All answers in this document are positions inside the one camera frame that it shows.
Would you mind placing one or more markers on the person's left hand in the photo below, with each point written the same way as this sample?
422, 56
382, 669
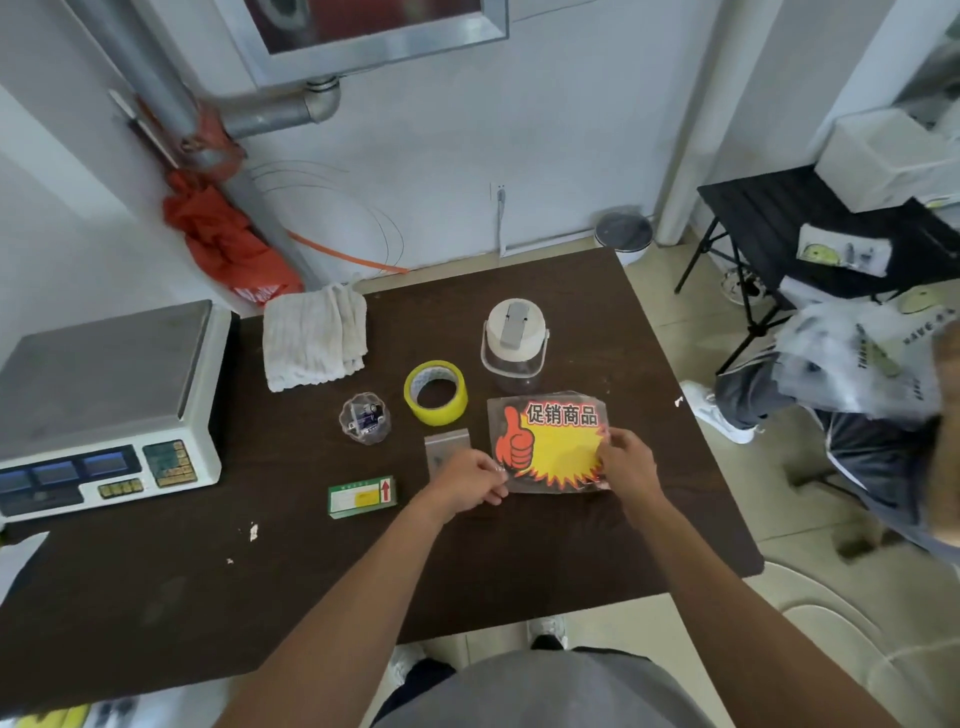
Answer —
465, 484

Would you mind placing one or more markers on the person's right hand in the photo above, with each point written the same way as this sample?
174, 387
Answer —
634, 469

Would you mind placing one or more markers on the small zip bag of screws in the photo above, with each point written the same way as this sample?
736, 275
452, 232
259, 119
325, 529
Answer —
446, 446

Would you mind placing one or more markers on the yellow tape roll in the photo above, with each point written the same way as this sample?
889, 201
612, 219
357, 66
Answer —
435, 412

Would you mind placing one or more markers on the clear bag yellow starburst sign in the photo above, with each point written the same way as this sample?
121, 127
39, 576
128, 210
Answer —
555, 442

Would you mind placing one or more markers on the small green box red arrow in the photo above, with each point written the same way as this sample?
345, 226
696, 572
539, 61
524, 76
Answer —
360, 497

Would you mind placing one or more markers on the small clear round container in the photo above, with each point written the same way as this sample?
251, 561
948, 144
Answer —
365, 420

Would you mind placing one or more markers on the clear jar with white lid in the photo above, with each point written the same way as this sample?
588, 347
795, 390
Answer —
516, 337

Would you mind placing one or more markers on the white ribbed cloth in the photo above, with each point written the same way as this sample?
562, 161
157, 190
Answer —
315, 337

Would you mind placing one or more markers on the person's left forearm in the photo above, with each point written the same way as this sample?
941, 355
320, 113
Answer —
330, 615

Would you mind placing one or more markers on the person's right forearm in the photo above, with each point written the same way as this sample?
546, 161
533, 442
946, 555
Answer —
750, 615

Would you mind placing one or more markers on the person's right white shoe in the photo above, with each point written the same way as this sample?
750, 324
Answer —
549, 630

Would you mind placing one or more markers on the person's white shoe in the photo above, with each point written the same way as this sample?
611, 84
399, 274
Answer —
405, 664
549, 630

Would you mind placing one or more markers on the person's left white shoe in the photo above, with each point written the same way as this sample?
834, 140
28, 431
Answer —
405, 664

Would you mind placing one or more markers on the person's grey shirt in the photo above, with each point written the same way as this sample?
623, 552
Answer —
547, 694

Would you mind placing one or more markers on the white round patterned object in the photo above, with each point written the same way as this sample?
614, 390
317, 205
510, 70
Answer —
739, 289

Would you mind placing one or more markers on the dark stool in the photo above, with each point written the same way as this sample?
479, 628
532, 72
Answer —
847, 517

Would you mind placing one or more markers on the white round bin dark lid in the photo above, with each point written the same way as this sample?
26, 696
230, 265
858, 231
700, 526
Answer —
624, 232

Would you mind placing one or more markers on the white printed plastic bag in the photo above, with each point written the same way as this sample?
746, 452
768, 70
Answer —
862, 352

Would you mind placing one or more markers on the white curved floor mat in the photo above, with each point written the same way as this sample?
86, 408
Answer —
847, 637

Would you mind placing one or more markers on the black folding stool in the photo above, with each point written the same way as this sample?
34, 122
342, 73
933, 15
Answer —
787, 217

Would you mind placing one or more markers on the white plastic pipe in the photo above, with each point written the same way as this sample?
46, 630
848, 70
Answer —
712, 120

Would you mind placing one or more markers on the white electronic scale steel pan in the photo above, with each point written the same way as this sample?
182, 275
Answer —
105, 375

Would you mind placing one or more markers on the white plastic box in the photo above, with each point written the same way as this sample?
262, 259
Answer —
877, 157

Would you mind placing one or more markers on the pile of white plastic bags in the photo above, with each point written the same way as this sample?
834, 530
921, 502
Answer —
19, 562

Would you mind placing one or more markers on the metal framed red cabinet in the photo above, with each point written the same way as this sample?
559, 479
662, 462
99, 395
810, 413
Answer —
360, 37

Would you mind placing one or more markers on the white bag with yellow smiley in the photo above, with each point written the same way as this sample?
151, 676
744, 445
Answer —
60, 716

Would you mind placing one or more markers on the white metal shelf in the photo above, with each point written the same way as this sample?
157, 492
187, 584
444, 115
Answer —
930, 67

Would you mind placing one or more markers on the grey metal pipe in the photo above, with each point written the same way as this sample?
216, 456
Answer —
150, 75

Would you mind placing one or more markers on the grey wall plug with conduit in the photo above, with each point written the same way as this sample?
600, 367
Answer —
500, 196

